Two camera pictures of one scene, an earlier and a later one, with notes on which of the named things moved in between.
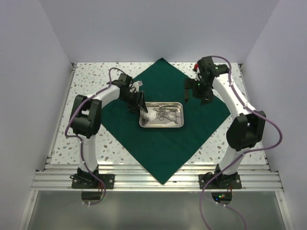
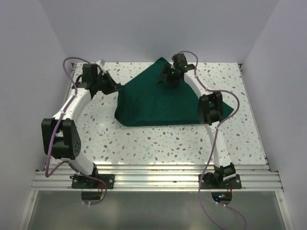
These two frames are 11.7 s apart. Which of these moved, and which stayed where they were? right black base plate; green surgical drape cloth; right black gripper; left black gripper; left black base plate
Moved: green surgical drape cloth; left black gripper; right black gripper
Stayed: right black base plate; left black base plate
